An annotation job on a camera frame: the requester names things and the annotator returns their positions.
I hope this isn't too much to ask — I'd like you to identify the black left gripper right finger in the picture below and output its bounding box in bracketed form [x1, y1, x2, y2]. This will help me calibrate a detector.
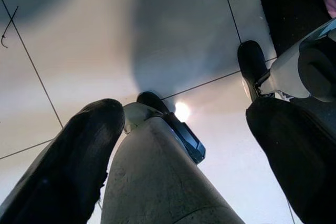
[245, 97, 336, 224]

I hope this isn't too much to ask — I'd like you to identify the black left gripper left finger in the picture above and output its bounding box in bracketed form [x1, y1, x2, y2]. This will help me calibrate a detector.
[0, 98, 126, 224]

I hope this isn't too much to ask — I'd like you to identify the grey robot right leg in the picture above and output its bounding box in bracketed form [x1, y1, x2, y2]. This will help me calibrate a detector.
[237, 18, 336, 103]

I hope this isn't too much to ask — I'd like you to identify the small black wire piece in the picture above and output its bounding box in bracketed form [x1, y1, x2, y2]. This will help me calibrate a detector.
[2, 5, 19, 49]

